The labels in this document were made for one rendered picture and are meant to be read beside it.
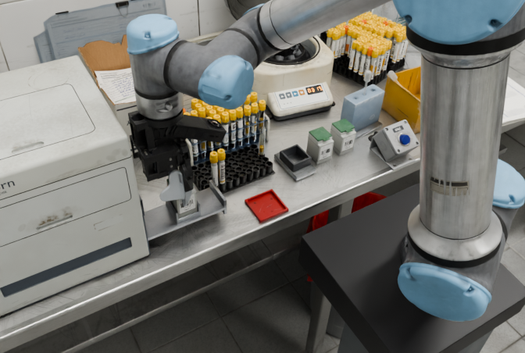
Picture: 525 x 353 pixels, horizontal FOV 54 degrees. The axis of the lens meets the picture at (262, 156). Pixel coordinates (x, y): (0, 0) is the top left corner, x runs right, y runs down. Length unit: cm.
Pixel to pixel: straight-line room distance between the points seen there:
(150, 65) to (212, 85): 11
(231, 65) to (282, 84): 61
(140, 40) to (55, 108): 21
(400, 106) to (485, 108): 80
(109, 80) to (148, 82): 60
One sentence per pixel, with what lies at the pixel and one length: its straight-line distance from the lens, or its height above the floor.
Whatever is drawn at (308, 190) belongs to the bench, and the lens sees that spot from 115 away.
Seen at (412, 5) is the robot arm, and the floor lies 148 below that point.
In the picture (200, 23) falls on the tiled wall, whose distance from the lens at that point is 156.
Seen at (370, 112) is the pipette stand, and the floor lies 93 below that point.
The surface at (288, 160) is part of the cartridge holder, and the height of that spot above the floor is 91.
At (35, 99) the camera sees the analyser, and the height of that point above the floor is 118.
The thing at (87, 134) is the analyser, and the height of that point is 118.
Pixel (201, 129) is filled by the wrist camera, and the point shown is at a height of 112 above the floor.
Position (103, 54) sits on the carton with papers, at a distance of 141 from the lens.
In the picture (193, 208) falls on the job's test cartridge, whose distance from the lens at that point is 102.
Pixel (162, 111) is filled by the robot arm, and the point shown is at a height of 119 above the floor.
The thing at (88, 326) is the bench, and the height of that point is 27.
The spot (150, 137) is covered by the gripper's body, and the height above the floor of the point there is 113.
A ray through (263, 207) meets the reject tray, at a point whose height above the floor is 88.
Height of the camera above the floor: 168
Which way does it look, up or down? 41 degrees down
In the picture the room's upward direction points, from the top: 2 degrees clockwise
